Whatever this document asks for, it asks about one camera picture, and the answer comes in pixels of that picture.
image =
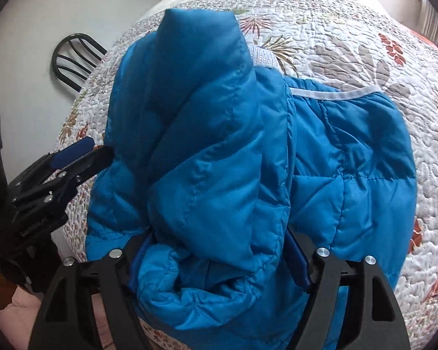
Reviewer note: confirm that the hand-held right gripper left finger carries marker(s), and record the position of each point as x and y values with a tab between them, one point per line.
138	259

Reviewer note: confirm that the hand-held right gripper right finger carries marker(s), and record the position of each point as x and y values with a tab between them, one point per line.
299	259

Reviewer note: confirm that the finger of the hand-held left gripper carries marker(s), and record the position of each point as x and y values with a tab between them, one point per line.
73	151
91	162

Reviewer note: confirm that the blue puffer jacket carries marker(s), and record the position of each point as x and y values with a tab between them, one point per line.
211	135

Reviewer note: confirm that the pink cloth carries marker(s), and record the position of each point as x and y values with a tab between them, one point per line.
22	317

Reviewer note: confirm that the black metal chair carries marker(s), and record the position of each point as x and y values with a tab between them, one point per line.
73	58

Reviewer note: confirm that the bed with white quilt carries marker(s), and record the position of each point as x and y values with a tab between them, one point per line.
350	43

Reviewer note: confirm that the white curtain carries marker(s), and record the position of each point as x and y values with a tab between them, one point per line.
434	18

